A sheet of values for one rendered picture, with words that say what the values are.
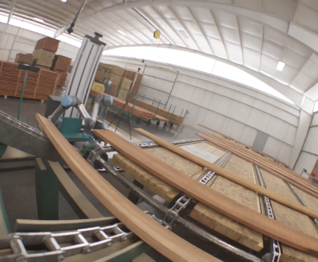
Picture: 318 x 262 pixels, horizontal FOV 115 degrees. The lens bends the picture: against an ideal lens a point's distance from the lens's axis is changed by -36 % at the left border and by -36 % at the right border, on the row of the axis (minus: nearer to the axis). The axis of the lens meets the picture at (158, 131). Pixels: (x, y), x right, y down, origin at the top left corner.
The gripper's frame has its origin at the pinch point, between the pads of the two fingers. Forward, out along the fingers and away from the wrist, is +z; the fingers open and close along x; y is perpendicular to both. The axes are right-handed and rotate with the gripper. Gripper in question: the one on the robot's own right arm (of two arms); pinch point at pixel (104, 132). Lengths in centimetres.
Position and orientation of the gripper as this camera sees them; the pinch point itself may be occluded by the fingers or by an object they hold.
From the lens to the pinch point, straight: 139.0
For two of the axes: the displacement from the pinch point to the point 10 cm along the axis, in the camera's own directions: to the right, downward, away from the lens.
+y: -5.0, -0.1, -8.7
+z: 7.9, 3.9, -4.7
